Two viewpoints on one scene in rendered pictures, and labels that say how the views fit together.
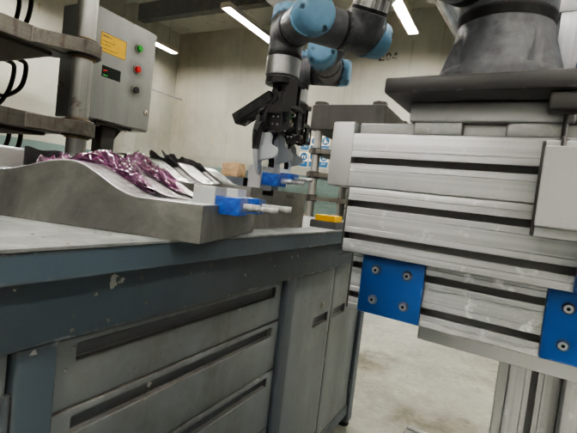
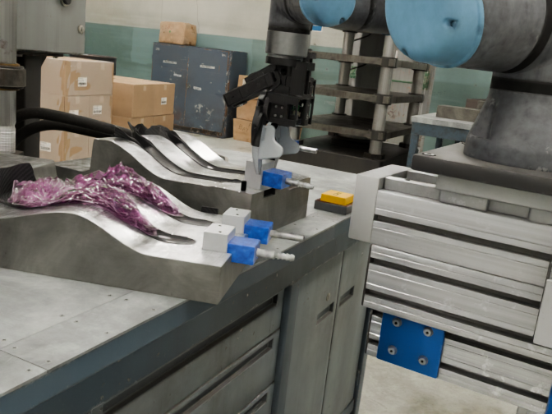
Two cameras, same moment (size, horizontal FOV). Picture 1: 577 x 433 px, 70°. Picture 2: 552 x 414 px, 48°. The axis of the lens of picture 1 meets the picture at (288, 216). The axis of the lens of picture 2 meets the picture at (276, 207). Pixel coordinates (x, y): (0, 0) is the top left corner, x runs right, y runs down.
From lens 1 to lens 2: 0.35 m
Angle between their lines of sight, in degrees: 11
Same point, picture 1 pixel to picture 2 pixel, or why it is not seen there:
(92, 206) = (98, 262)
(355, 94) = not seen: outside the picture
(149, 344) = (160, 388)
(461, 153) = (485, 230)
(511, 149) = (531, 234)
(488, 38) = (517, 119)
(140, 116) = (74, 34)
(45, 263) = (94, 358)
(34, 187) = (32, 240)
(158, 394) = not seen: outside the picture
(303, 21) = (317, 15)
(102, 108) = (26, 34)
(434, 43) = not seen: outside the picture
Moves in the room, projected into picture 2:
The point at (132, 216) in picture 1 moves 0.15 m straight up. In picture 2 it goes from (144, 274) to (150, 167)
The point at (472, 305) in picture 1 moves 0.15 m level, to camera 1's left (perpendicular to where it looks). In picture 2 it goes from (489, 365) to (377, 355)
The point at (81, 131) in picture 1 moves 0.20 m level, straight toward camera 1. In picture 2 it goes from (11, 81) to (22, 90)
